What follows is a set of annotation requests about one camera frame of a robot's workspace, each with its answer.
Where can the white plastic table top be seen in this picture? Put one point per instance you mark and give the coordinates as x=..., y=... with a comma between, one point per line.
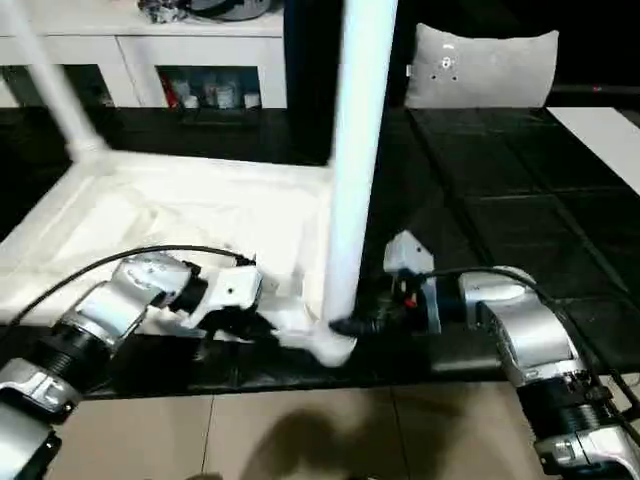
x=175, y=210

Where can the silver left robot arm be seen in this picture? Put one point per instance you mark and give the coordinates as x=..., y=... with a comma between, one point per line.
x=100, y=320

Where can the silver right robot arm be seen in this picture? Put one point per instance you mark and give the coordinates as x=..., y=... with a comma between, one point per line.
x=530, y=340

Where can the black mat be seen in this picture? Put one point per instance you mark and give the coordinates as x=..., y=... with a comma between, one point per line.
x=525, y=200

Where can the small white cup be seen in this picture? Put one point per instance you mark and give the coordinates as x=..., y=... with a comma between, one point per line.
x=251, y=101
x=225, y=95
x=190, y=101

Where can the grey pillow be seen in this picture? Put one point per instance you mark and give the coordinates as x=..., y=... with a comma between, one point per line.
x=480, y=70

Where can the white flat board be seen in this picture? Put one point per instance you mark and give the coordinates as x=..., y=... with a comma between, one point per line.
x=605, y=140

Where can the black cabinet with gold label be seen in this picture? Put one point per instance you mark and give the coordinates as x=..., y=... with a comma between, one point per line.
x=310, y=50

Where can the white sideboard with glass doors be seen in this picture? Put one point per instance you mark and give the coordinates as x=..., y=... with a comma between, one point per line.
x=75, y=55

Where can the crumpled patterned bag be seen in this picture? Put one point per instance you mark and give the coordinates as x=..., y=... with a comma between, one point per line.
x=160, y=11

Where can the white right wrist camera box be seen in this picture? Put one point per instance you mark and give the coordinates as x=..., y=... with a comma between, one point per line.
x=412, y=260

